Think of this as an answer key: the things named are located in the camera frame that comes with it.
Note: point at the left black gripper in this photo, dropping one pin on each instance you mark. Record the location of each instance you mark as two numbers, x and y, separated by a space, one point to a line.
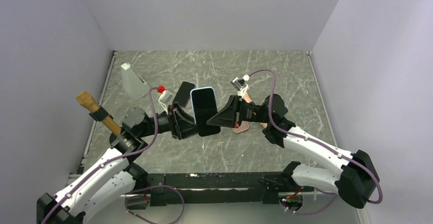
182 130

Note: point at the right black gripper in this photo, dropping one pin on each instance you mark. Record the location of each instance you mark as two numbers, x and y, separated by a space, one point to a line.
227 117

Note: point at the pink phone case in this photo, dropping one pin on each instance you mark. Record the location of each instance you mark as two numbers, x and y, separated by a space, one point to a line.
243 127

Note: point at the purple black phone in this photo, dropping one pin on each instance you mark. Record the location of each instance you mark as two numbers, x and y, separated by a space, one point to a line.
182 95

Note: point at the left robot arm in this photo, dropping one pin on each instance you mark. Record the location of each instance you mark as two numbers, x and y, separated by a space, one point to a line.
115 172

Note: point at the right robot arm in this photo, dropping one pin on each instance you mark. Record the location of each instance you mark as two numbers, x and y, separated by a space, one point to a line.
350 175

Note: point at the pink microphone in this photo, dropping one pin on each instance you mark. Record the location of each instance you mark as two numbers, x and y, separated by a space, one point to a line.
249 100

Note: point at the white wedge stand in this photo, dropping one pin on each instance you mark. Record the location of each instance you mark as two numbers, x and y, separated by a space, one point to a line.
134 85

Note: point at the yellow microphone on stand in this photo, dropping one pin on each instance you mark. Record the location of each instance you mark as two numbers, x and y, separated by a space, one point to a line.
97 112

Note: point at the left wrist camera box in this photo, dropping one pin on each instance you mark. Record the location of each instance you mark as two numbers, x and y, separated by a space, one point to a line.
166 97

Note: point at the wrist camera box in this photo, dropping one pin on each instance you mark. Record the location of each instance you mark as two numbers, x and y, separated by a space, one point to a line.
166 97
240 84

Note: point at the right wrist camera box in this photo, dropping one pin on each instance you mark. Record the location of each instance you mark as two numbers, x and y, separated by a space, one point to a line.
240 84

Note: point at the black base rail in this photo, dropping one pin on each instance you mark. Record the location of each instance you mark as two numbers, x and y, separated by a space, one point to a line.
209 188

